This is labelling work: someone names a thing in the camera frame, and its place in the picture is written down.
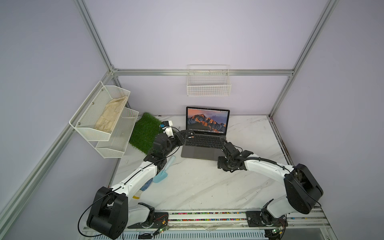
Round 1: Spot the white lower mesh shelf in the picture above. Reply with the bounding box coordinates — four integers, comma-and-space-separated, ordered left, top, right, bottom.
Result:
96, 108, 139, 159

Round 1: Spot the white upper mesh shelf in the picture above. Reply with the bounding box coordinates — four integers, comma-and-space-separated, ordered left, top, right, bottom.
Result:
69, 82, 131, 142

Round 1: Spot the green artificial grass mat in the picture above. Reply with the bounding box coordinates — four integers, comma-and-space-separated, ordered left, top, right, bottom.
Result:
129, 113, 161, 154

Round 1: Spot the aluminium rail base frame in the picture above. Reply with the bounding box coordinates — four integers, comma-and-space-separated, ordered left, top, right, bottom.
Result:
117, 210, 337, 240

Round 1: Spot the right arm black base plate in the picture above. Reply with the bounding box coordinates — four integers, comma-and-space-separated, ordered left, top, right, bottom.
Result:
246, 211, 288, 227

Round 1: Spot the grey laptop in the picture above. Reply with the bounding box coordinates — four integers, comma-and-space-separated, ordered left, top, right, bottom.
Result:
181, 107, 230, 161

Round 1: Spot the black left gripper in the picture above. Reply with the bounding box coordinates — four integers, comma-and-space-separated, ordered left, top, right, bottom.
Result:
163, 131, 187, 158

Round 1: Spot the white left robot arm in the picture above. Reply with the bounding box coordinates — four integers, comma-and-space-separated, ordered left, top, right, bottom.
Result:
85, 127, 195, 240

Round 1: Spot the blue dotted work glove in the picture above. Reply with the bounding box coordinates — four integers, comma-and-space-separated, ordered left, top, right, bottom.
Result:
133, 179, 153, 200

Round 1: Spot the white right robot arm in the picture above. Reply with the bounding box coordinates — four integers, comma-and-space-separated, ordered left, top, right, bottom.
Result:
218, 140, 324, 227

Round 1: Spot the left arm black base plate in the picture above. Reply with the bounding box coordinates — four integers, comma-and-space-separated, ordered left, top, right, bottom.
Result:
127, 212, 169, 229

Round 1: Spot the white wire wall basket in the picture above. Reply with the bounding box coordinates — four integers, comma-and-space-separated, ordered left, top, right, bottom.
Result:
187, 65, 232, 97

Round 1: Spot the aluminium enclosure frame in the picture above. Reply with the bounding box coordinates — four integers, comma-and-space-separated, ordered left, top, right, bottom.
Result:
1, 1, 338, 233

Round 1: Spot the light blue plastic scoop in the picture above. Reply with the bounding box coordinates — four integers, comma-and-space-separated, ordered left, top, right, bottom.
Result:
153, 156, 176, 183

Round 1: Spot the white mesh shelf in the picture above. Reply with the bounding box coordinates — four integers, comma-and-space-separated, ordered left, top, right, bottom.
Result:
96, 108, 139, 159
69, 82, 131, 142

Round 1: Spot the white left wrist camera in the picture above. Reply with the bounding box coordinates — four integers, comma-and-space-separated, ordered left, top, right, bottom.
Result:
160, 121, 174, 137

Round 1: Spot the beige cloth in shelf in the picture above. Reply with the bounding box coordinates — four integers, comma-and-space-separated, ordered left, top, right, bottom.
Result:
94, 96, 128, 134

